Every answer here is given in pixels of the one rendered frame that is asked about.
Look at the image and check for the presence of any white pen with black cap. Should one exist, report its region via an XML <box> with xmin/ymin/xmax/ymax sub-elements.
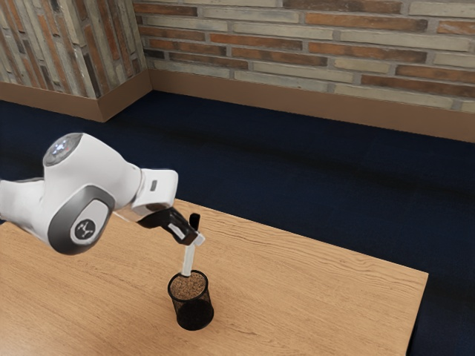
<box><xmin>180</xmin><ymin>211</ymin><xmax>202</xmax><ymax>278</ymax></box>

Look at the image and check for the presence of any black mesh pen holder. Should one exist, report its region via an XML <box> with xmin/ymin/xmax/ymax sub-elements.
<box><xmin>167</xmin><ymin>270</ymin><xmax>215</xmax><ymax>332</ymax></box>

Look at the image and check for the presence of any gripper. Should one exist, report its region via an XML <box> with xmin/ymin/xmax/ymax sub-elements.
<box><xmin>137</xmin><ymin>207</ymin><xmax>206</xmax><ymax>247</ymax></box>

